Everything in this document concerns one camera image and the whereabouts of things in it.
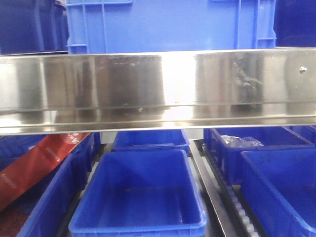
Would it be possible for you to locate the stainless steel shelf beam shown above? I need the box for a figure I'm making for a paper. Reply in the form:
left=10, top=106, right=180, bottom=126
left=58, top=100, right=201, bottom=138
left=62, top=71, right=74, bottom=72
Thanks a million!
left=0, top=47, right=316, bottom=135

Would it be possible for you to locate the large blue crate upper shelf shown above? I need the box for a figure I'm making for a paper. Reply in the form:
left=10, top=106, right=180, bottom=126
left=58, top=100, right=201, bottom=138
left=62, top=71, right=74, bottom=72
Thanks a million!
left=66, top=0, right=276, bottom=54

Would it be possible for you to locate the blue bin rear centre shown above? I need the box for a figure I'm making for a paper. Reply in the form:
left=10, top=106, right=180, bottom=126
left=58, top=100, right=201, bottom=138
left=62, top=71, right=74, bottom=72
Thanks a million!
left=112, top=129, right=189, bottom=153

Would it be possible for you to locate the blue bin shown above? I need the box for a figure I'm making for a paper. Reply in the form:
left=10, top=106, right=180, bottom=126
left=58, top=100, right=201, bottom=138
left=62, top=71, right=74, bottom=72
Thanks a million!
left=203, top=126, right=315, bottom=185
left=69, top=150, right=207, bottom=237
left=241, top=148, right=316, bottom=237
left=0, top=132, right=101, bottom=237
left=112, top=129, right=189, bottom=153

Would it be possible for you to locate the blue bin rear right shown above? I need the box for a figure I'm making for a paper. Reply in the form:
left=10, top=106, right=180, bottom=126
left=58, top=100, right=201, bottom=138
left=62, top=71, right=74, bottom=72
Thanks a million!
left=203, top=126, right=315, bottom=185

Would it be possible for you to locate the clear plastic bag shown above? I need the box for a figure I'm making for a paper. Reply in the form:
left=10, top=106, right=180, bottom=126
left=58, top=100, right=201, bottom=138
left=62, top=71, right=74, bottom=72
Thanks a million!
left=221, top=135, right=264, bottom=148

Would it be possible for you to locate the blue bin front centre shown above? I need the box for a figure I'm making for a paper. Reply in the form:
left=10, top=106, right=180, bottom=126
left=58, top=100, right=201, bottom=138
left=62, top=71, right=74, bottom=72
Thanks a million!
left=69, top=150, right=207, bottom=237

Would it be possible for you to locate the red foil package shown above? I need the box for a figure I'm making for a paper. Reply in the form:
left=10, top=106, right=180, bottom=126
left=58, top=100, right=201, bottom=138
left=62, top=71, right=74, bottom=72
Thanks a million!
left=0, top=132, right=90, bottom=210

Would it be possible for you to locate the blue bin front right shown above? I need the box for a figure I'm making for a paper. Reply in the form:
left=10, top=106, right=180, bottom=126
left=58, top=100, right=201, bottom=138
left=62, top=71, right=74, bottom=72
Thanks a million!
left=241, top=148, right=316, bottom=237

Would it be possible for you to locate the blue bin front left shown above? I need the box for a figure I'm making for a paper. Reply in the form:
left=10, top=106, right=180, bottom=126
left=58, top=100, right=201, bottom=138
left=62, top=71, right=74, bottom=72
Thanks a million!
left=0, top=132, right=101, bottom=237

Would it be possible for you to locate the dark blue crate upper left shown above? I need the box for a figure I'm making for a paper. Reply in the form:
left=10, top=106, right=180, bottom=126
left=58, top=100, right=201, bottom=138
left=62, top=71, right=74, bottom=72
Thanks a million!
left=0, top=0, right=69, bottom=54

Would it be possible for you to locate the dark blue crate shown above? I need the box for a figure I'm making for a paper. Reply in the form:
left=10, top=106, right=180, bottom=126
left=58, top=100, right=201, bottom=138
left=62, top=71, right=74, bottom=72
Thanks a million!
left=274, top=0, right=316, bottom=47
left=0, top=0, right=69, bottom=54

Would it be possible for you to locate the dark blue crate upper right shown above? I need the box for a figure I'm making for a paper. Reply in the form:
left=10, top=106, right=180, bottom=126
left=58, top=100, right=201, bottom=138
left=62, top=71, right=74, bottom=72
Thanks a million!
left=274, top=0, right=316, bottom=47

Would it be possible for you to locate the roller track rail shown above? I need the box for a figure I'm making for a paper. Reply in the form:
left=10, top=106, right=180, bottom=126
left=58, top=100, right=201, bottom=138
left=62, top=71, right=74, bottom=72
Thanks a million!
left=202, top=144, right=266, bottom=237

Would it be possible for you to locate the steel divider rail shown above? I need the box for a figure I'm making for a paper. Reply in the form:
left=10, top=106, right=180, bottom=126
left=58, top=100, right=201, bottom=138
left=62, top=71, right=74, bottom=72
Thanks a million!
left=189, top=140, right=237, bottom=237

